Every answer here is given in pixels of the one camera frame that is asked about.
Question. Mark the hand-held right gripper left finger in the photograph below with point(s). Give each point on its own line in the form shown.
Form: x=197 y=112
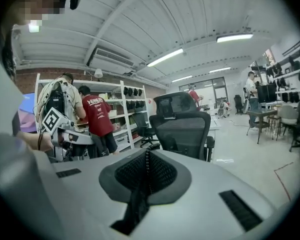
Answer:
x=123 y=176

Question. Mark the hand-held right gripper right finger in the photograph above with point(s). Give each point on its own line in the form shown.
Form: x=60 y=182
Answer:
x=167 y=177

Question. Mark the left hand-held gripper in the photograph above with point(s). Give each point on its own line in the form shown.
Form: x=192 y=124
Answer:
x=55 y=124

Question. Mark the black mesh office chair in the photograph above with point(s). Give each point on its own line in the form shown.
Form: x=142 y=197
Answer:
x=183 y=131

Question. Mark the person's left forearm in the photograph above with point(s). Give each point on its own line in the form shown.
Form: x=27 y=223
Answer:
x=33 y=140

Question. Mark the small black office chair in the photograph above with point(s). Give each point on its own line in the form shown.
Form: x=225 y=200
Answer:
x=142 y=126

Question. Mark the black swivel chair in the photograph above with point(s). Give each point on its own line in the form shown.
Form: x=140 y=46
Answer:
x=238 y=104

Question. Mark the grey dining chair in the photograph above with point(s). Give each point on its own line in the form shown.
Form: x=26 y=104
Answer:
x=288 y=115

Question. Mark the white metal shelving unit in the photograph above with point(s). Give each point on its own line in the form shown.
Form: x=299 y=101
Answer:
x=125 y=101

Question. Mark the purple display screen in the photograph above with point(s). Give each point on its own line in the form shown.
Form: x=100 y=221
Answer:
x=27 y=116

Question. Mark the white pendant lamp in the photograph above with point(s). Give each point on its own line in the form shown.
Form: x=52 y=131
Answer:
x=98 y=73

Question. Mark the white desk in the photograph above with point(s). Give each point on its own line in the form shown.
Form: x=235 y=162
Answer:
x=215 y=124

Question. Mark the white ceiling air conditioner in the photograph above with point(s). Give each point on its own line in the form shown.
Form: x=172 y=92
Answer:
x=112 y=57

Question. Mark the black framed window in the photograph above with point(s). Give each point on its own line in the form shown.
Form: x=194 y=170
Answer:
x=207 y=89

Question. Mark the long ceiling light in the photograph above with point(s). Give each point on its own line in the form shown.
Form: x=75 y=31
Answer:
x=165 y=57
x=182 y=78
x=220 y=70
x=234 y=38

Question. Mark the dark square table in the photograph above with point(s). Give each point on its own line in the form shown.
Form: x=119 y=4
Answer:
x=261 y=114

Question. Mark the black equipment boxes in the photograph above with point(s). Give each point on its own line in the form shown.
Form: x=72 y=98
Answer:
x=266 y=92

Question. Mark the white wall shelves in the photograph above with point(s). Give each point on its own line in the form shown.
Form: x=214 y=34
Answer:
x=291 y=76

